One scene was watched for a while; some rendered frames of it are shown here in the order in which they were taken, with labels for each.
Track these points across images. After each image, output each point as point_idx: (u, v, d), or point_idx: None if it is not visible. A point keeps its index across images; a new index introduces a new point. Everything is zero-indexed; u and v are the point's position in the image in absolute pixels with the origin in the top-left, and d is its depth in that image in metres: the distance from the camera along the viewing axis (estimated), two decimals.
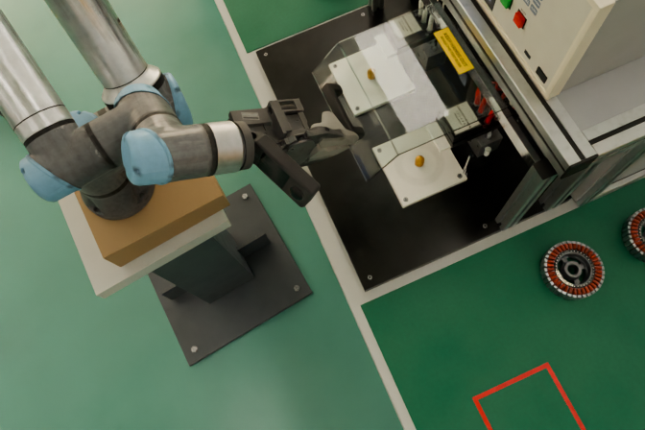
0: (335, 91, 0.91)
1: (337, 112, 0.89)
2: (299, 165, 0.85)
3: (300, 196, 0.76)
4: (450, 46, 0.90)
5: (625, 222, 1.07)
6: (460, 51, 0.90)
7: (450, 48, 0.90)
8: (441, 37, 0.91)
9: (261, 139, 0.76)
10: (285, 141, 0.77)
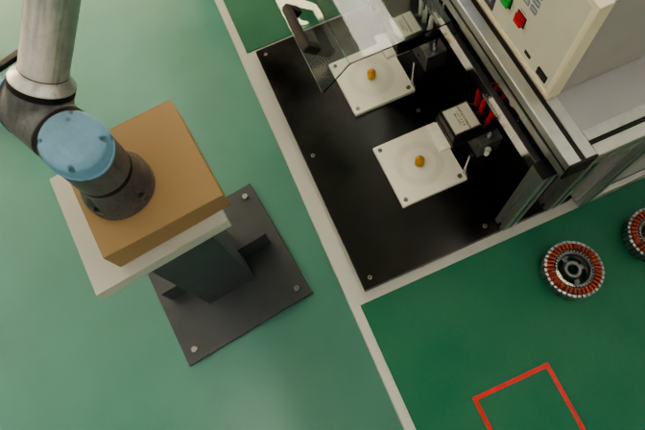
0: (294, 11, 0.98)
1: (295, 29, 0.96)
2: None
3: None
4: None
5: (625, 222, 1.07)
6: None
7: None
8: None
9: None
10: None
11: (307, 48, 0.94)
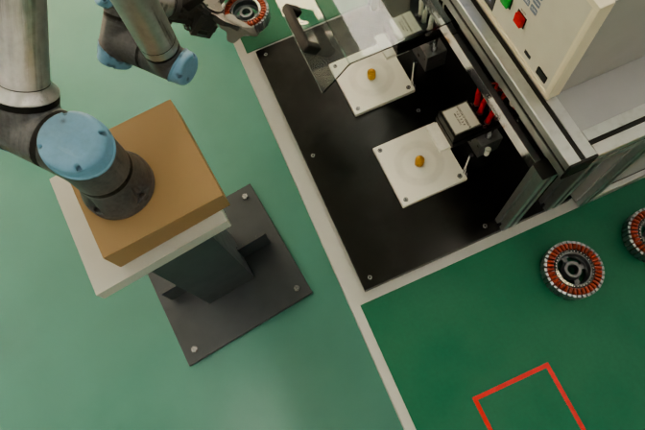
0: (294, 11, 0.98)
1: (295, 29, 0.96)
2: (219, 16, 1.20)
3: None
4: None
5: (625, 222, 1.07)
6: None
7: None
8: None
9: None
10: None
11: (307, 48, 0.94)
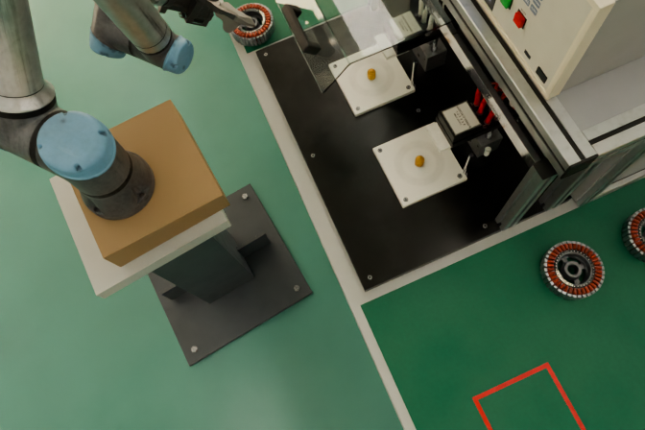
0: (294, 11, 0.98)
1: (295, 29, 0.96)
2: (214, 4, 1.16)
3: None
4: None
5: (625, 222, 1.07)
6: None
7: None
8: None
9: None
10: None
11: (307, 48, 0.94)
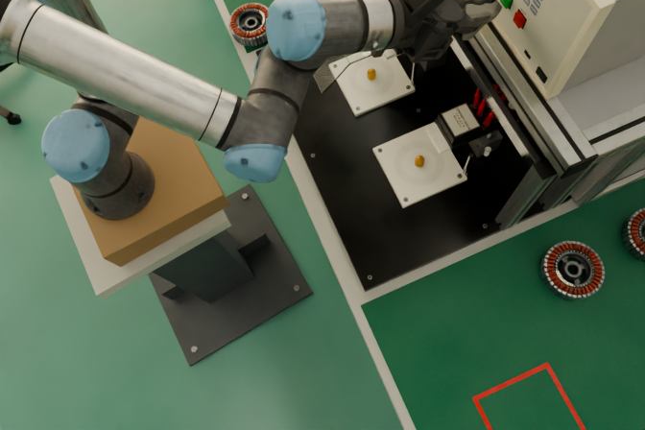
0: None
1: None
2: (467, 23, 0.72)
3: None
4: None
5: (625, 222, 1.07)
6: None
7: None
8: None
9: None
10: None
11: None
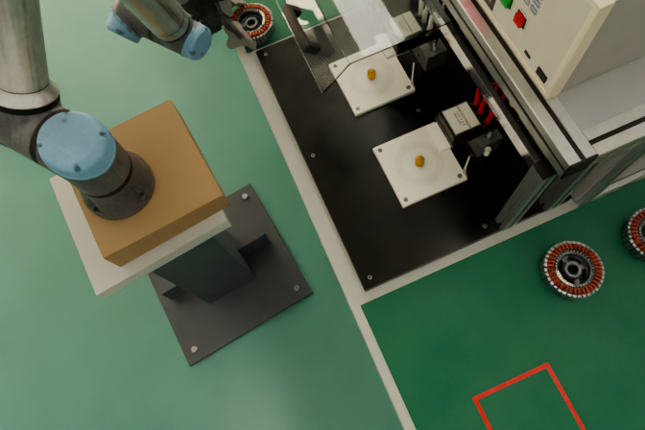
0: (294, 11, 0.98)
1: (295, 29, 0.96)
2: (227, 20, 1.23)
3: None
4: None
5: (625, 222, 1.07)
6: None
7: None
8: None
9: None
10: None
11: (307, 48, 0.94)
